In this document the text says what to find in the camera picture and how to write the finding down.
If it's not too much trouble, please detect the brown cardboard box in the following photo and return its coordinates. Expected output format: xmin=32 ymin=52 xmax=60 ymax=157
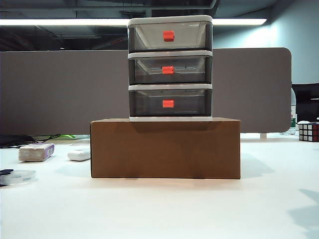
xmin=90 ymin=117 xmax=242 ymax=179

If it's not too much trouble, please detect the black flat pad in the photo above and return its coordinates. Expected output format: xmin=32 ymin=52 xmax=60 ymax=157
xmin=0 ymin=135 xmax=34 ymax=149

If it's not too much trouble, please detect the black cable bundle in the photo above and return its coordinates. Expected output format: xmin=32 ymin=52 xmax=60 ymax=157
xmin=31 ymin=133 xmax=62 ymax=144

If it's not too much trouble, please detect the clear plastic bottle green label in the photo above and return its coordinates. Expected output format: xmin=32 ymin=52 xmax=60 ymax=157
xmin=290 ymin=87 xmax=298 ymax=136

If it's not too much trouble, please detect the small white plastic case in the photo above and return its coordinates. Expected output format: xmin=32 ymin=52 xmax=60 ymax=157
xmin=67 ymin=148 xmax=91 ymax=161

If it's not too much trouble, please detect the white purple tissue pack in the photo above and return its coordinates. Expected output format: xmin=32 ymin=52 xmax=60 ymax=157
xmin=18 ymin=143 xmax=55 ymax=162

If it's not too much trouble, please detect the Rubik's cube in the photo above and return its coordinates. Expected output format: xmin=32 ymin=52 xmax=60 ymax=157
xmin=296 ymin=120 xmax=319 ymax=142

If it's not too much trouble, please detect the white plastic drawer cabinet frame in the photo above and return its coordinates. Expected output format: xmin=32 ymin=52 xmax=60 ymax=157
xmin=127 ymin=15 xmax=214 ymax=122

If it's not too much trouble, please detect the ceiling light strip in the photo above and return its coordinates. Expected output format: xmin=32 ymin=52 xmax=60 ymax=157
xmin=0 ymin=17 xmax=267 ymax=26

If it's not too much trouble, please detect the transparent grey drawer orange handle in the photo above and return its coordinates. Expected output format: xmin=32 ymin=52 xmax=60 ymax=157
xmin=129 ymin=56 xmax=212 ymax=85
xmin=129 ymin=89 xmax=212 ymax=117
xmin=128 ymin=21 xmax=212 ymax=50

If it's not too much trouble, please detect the grey desk partition panel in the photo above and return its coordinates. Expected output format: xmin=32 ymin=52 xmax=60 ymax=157
xmin=0 ymin=47 xmax=292 ymax=136

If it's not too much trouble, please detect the black office chair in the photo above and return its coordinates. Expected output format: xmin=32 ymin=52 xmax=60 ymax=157
xmin=291 ymin=83 xmax=319 ymax=124

